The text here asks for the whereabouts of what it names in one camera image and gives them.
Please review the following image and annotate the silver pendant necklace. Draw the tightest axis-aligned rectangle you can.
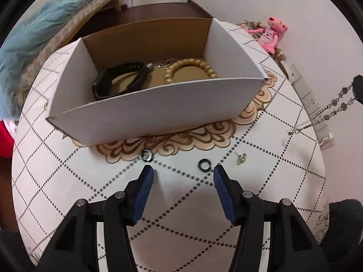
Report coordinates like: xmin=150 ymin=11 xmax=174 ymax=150
xmin=287 ymin=83 xmax=359 ymax=136

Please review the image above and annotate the black fitness band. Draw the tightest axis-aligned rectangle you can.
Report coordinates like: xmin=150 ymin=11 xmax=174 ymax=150
xmin=92 ymin=62 xmax=152 ymax=101

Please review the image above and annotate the white cardboard box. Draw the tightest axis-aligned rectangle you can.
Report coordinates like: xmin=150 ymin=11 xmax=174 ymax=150
xmin=46 ymin=18 xmax=268 ymax=146

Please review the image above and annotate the wooden bead bracelet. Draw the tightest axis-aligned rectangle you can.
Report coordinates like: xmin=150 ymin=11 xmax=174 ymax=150
xmin=164 ymin=58 xmax=218 ymax=84

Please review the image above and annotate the small silver earring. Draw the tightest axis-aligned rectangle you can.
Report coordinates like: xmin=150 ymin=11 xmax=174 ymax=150
xmin=235 ymin=152 xmax=247 ymax=165

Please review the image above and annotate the white patterned tablecloth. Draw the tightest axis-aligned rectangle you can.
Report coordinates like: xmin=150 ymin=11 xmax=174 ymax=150
xmin=12 ymin=22 xmax=329 ymax=271

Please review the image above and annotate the white power strip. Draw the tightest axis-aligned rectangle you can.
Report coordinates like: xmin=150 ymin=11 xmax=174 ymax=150
xmin=287 ymin=65 xmax=334 ymax=150

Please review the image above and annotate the pink panther plush toy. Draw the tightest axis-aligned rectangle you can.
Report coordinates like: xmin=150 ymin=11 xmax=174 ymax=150
xmin=246 ymin=17 xmax=288 ymax=55

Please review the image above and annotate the black fuzzy seat cushion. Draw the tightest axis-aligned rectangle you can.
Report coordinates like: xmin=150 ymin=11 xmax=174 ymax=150
xmin=320 ymin=199 xmax=362 ymax=271

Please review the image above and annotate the red bed sheet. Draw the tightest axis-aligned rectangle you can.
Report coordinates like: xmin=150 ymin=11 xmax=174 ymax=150
xmin=0 ymin=120 xmax=17 ymax=158

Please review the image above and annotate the light blue duvet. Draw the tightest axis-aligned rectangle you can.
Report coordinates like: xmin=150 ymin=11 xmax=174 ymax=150
xmin=1 ymin=0 xmax=95 ymax=121

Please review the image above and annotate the checkered beige mattress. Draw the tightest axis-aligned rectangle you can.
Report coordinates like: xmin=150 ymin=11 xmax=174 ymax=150
xmin=15 ymin=0 xmax=118 ymax=109

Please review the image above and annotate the black ring left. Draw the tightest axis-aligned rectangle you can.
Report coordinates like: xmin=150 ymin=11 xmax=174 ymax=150
xmin=140 ymin=148 xmax=154 ymax=163

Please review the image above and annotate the black ring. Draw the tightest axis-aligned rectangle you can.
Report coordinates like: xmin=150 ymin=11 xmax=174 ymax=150
xmin=197 ymin=158 xmax=212 ymax=173
xmin=140 ymin=148 xmax=154 ymax=163

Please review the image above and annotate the black ring right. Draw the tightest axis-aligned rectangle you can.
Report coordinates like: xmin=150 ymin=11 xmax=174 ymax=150
xmin=197 ymin=158 xmax=212 ymax=173

